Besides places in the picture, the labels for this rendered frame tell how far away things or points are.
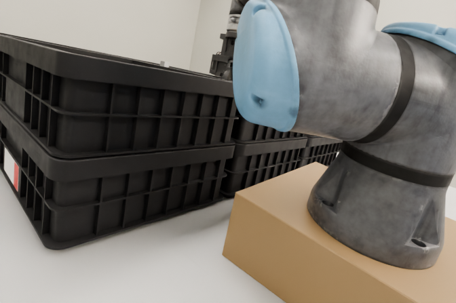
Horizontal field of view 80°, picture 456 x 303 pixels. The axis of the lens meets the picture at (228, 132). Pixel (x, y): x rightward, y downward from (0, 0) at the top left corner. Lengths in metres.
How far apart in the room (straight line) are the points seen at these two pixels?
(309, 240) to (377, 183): 0.09
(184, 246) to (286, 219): 0.15
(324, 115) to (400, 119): 0.07
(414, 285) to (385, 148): 0.13
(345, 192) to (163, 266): 0.23
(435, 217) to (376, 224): 0.06
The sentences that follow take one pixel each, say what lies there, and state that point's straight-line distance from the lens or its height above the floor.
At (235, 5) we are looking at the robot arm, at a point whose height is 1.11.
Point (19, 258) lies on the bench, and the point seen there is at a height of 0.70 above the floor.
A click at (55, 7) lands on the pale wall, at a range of 4.00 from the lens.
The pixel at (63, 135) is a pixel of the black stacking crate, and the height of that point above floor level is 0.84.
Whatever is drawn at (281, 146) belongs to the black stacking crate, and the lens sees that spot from 0.64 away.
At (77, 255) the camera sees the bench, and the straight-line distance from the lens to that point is 0.40.
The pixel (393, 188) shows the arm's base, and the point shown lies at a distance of 0.33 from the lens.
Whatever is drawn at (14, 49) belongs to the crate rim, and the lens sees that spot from 0.49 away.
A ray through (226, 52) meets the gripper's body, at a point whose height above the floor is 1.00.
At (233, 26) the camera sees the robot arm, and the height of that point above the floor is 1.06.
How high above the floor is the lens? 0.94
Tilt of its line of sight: 11 degrees down
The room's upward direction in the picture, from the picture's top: 11 degrees clockwise
